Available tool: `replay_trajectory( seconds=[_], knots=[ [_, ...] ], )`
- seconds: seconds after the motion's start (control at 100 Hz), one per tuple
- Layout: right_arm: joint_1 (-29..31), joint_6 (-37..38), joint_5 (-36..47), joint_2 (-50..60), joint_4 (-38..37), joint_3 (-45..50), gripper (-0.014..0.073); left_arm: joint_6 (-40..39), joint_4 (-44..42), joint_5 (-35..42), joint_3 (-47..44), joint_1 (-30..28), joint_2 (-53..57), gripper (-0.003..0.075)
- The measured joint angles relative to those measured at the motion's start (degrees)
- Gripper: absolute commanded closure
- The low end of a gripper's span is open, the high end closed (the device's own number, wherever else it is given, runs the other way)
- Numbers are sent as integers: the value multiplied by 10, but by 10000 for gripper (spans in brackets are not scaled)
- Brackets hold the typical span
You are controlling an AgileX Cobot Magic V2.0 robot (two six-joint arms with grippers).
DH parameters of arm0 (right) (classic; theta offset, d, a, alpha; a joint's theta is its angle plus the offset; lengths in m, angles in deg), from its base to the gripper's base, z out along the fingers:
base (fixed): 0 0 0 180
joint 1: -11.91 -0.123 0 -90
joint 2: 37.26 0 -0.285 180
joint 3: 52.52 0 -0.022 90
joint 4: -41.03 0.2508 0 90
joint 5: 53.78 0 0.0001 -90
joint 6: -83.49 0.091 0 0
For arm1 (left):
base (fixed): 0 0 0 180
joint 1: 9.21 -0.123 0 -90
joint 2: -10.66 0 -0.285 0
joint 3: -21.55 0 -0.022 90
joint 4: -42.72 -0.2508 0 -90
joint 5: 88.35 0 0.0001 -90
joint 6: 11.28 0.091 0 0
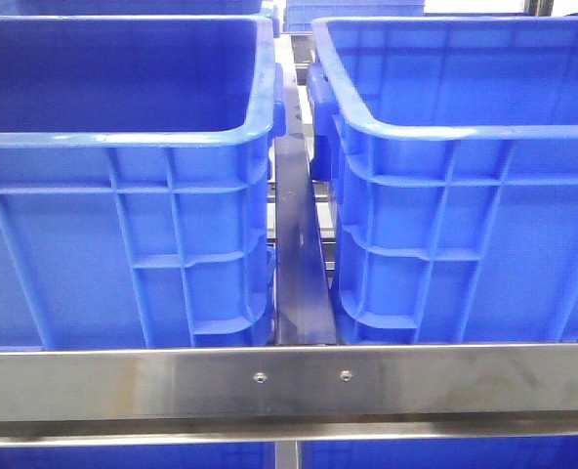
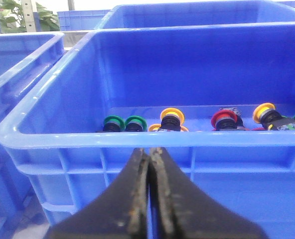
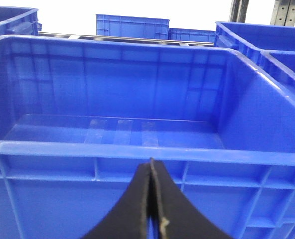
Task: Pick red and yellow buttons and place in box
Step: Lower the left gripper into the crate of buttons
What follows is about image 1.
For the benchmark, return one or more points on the steel centre divider bar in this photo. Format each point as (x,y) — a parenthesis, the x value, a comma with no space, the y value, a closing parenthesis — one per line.
(304,312)

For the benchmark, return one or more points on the large blue crate left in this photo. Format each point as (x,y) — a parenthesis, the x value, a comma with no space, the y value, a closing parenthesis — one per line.
(134,181)

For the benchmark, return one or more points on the large blue crate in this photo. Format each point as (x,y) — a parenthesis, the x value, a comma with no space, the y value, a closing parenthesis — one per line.
(454,167)
(134,181)

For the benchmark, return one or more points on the large blue crate right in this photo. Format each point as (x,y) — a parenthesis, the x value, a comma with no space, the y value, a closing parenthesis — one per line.
(454,167)

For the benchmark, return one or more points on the blue crate rear centre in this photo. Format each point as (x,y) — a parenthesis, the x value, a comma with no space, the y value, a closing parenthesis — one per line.
(298,15)

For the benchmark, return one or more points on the blue crate lower left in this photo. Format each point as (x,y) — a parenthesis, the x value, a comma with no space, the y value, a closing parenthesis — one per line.
(227,455)

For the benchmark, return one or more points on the blue crate rear left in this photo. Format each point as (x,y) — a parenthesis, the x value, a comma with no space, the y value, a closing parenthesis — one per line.
(146,7)

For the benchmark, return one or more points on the blue crate lower right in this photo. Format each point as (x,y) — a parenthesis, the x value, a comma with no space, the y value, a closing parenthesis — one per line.
(495,452)

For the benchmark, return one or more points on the left rail screw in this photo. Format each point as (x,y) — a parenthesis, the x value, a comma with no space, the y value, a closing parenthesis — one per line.
(260,377)

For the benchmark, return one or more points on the rail screw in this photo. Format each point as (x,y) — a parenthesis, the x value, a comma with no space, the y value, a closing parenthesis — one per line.
(260,377)
(345,375)

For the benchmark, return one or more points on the right rail screw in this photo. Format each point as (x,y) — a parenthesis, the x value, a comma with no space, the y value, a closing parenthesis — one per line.
(345,375)

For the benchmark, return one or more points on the steel lower vertical post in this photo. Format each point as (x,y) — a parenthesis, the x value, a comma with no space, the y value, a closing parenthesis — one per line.
(287,455)

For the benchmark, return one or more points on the steel front shelf rail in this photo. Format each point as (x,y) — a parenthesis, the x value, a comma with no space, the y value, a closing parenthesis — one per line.
(144,397)

